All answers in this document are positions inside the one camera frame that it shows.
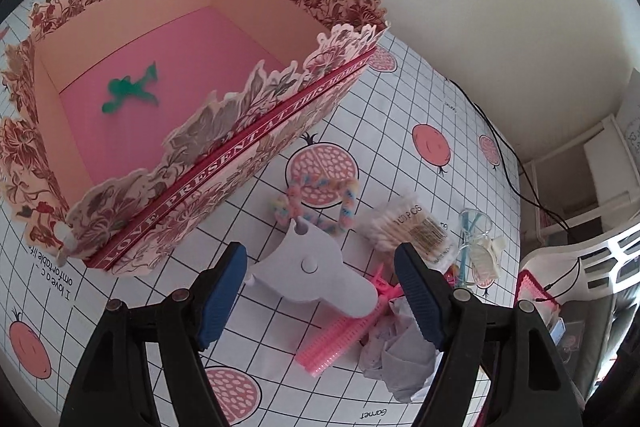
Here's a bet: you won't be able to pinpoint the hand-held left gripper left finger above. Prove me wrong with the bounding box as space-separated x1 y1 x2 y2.
59 242 249 427

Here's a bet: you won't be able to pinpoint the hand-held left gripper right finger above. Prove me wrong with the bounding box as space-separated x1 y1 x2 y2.
394 243 583 427

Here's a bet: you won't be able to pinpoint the white paper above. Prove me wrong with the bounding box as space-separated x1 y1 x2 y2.
357 294 446 403

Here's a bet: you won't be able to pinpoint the cotton swab bag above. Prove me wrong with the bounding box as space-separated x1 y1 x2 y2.
367 192 458 278

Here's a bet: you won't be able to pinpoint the clear glasses blue temples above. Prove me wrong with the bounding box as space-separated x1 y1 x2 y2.
452 207 493 293

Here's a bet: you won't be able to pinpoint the pink hair roller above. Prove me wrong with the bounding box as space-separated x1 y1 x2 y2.
294 292 396 378

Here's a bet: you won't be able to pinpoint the floral paper box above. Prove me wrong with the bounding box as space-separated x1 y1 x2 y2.
0 0 391 280

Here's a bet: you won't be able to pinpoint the hot pink hair clip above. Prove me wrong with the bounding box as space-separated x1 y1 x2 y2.
369 263 402 299

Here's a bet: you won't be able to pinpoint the red pink crochet cushion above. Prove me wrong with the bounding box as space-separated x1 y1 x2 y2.
512 269 561 308

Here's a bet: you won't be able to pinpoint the pastel twisted scrunchie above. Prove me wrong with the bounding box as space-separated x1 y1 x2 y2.
270 174 362 235

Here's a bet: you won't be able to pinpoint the grey seat cushion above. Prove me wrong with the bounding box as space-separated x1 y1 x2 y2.
562 299 618 403

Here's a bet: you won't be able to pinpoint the white plastic chair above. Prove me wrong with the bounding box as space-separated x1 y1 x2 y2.
517 219 640 308

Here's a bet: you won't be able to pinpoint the grid pomegranate print tablecloth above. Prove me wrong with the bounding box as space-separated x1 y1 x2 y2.
0 0 523 427

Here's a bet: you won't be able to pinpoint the green toy figure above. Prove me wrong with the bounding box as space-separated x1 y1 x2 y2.
101 62 161 114

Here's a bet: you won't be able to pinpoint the white shelf unit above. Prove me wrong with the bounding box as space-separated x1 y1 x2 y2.
520 97 640 248

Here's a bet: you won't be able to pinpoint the black cable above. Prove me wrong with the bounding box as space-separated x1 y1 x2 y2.
445 79 571 230

